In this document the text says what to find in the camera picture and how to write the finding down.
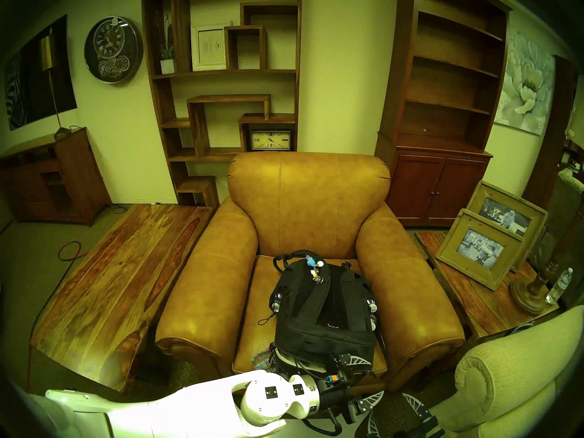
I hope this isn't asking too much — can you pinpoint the white flower canvas painting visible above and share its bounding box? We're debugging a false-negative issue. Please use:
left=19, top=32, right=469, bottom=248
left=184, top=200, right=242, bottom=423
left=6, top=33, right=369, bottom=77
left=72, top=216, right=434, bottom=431
left=494, top=31, right=556, bottom=136

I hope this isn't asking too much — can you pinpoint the gold shade slim lamp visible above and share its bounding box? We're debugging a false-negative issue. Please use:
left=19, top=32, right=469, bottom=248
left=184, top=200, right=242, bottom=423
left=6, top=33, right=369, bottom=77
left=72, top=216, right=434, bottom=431
left=40, top=29, right=71, bottom=140

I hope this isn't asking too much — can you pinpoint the blue keychain charm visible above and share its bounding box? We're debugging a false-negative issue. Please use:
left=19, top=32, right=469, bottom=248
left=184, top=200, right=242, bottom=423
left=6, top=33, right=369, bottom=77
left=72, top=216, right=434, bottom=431
left=305, top=255, right=325, bottom=285

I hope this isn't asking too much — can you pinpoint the dark zebra wall art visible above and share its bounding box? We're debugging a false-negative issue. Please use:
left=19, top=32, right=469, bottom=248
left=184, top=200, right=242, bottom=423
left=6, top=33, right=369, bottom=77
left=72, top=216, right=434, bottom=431
left=4, top=14, right=78, bottom=131

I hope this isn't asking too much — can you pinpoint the small potted plant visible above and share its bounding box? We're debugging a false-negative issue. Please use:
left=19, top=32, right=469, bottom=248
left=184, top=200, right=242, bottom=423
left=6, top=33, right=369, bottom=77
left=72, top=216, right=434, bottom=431
left=155, top=13, right=177, bottom=75

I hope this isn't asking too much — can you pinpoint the rectangular roman numeral clock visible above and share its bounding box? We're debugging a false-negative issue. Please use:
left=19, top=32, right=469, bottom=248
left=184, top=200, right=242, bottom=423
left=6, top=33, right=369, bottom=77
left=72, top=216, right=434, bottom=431
left=250, top=130, right=292, bottom=151

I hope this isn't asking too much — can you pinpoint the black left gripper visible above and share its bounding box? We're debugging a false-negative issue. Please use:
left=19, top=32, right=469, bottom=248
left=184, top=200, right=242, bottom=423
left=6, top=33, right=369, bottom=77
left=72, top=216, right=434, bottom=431
left=315, top=354, right=385, bottom=438

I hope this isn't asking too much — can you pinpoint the tan leather armchair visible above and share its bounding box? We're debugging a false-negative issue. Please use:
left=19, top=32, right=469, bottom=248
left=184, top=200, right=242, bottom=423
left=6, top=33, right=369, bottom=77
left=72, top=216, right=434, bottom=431
left=155, top=151, right=466, bottom=393

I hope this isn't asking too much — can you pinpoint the open geometric wooden shelf unit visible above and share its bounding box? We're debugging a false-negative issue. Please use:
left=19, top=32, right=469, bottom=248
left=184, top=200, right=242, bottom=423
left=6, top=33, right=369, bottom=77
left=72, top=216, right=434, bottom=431
left=141, top=0, right=302, bottom=208

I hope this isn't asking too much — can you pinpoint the clear plastic water bottle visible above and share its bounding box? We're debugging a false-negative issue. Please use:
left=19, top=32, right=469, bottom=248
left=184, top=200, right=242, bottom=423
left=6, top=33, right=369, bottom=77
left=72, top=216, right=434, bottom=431
left=545, top=267, right=574, bottom=305

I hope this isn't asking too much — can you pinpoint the black zippered backpack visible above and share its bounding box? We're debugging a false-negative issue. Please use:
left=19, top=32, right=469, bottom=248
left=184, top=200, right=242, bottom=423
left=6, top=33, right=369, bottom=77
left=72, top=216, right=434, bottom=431
left=259, top=249, right=389, bottom=383

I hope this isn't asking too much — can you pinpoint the large weathered wood photo frame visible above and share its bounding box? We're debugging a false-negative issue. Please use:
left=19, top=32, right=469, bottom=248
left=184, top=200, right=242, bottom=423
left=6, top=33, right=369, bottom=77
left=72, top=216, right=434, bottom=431
left=465, top=180, right=549, bottom=273

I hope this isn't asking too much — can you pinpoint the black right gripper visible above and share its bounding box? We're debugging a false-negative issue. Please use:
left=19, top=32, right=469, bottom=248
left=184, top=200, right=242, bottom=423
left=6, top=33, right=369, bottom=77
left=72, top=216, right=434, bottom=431
left=395, top=393, right=445, bottom=438

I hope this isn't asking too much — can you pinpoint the long striped wood coffee table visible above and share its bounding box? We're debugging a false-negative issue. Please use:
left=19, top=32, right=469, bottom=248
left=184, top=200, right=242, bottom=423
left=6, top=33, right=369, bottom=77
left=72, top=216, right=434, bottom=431
left=30, top=203, right=214, bottom=393

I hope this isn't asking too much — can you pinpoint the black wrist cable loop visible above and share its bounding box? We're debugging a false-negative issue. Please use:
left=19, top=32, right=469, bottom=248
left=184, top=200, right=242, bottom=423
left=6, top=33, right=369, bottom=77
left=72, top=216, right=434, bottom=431
left=301, top=410, right=344, bottom=438

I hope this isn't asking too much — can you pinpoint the teal red plaid pouch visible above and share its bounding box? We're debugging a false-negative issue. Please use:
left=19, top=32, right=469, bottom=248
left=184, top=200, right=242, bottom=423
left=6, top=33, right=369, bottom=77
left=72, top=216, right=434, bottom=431
left=251, top=346, right=274, bottom=371

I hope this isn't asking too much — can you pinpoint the turned wood table lamp base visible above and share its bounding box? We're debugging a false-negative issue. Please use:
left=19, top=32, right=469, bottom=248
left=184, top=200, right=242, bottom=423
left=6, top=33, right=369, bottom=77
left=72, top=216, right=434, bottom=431
left=510, top=204, right=584, bottom=315

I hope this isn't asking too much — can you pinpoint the small weathered wood photo frame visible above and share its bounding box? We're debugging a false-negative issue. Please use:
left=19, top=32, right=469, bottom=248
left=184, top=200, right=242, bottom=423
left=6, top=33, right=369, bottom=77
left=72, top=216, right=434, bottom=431
left=436, top=209, right=524, bottom=291

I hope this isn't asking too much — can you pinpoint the round black wall clock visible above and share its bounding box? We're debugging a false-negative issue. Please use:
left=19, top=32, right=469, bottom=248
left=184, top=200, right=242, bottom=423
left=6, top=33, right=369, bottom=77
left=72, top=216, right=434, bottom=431
left=84, top=16, right=144, bottom=84

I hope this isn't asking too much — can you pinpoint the dark wood sideboard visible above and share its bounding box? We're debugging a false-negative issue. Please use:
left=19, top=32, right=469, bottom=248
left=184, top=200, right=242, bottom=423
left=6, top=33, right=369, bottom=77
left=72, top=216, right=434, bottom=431
left=0, top=127, right=113, bottom=227

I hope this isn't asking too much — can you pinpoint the red floor cable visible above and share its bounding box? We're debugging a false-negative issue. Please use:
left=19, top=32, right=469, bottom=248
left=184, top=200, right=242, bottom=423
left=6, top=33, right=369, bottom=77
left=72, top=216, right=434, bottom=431
left=58, top=241, right=87, bottom=262

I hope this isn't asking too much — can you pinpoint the white framed certificate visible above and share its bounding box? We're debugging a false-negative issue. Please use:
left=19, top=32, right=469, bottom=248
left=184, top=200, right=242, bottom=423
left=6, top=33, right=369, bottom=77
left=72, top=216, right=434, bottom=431
left=190, top=23, right=233, bottom=72

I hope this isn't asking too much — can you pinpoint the cherry wood bookcase cabinet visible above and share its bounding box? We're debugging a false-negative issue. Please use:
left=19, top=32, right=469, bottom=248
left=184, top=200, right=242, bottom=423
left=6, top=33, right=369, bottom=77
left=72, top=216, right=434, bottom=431
left=374, top=0, right=512, bottom=227

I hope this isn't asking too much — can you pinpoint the grey upholstered chair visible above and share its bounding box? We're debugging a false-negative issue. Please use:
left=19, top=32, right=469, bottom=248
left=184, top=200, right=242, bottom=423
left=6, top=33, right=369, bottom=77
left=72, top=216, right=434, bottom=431
left=545, top=168, right=584, bottom=260

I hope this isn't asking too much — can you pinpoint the rustic wood side table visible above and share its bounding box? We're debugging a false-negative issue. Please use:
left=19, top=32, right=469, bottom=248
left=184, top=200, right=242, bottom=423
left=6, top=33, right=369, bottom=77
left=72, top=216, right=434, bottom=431
left=414, top=230, right=559, bottom=339

